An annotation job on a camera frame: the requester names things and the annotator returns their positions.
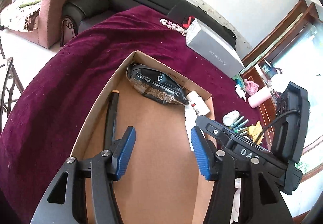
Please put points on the maroon velvet bedspread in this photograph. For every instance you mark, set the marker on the maroon velvet bedspread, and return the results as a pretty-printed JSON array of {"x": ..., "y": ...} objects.
[{"x": 44, "y": 123}]

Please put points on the pink cylindrical tumbler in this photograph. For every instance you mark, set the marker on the pink cylindrical tumbler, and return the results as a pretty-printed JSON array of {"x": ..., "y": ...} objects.
[{"x": 259, "y": 97}]

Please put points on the black marker orange cap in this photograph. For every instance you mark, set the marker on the black marker orange cap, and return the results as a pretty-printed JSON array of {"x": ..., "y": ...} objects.
[{"x": 111, "y": 119}]

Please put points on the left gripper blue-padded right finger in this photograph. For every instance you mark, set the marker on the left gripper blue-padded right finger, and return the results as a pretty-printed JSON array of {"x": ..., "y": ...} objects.
[{"x": 260, "y": 199}]

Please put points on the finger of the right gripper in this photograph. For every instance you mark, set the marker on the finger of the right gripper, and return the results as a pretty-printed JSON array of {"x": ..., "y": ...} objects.
[{"x": 226, "y": 136}]

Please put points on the floral blanket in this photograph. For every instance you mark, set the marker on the floral blanket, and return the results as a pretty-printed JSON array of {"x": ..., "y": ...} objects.
[{"x": 21, "y": 15}]

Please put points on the yellow snack packet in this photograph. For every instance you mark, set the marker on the yellow snack packet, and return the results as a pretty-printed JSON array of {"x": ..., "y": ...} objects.
[{"x": 254, "y": 131}]

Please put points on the wooden chair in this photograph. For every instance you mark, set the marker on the wooden chair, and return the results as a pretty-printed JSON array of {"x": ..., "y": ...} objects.
[{"x": 9, "y": 81}]

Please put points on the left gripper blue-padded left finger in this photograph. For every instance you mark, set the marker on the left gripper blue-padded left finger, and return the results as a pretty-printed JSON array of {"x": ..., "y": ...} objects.
[{"x": 64, "y": 200}]

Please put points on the black marker yellow cap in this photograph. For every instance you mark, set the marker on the black marker yellow cap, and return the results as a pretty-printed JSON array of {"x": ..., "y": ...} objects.
[{"x": 239, "y": 126}]

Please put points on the grey red dragonfly shoebox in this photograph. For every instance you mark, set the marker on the grey red dragonfly shoebox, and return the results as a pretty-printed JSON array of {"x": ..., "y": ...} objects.
[{"x": 211, "y": 46}]

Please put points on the pink cloth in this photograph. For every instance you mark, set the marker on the pink cloth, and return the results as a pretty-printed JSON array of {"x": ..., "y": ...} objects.
[{"x": 251, "y": 87}]

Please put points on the white tube red print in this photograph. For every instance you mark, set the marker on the white tube red print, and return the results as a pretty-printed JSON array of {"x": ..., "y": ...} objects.
[{"x": 190, "y": 118}]

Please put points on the green cloth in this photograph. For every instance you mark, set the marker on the green cloth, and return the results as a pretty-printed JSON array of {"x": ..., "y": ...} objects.
[{"x": 238, "y": 80}]

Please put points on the brown cardboard box tray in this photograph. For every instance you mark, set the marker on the brown cardboard box tray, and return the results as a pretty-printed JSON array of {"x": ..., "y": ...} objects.
[{"x": 162, "y": 183}]

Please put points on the black marker grey cap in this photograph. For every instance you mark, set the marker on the black marker grey cap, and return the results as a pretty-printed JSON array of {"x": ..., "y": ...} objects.
[{"x": 237, "y": 122}]

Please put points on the small white box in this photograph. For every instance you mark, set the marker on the small white box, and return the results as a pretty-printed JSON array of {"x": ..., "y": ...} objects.
[{"x": 240, "y": 92}]

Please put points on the white bottle green label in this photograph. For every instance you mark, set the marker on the white bottle green label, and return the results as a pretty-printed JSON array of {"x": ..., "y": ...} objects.
[{"x": 230, "y": 118}]

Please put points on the black padded headboard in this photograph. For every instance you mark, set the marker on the black padded headboard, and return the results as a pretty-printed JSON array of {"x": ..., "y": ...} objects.
[{"x": 80, "y": 15}]

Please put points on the black snack bag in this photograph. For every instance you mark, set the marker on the black snack bag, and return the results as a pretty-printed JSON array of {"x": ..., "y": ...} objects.
[{"x": 155, "y": 85}]

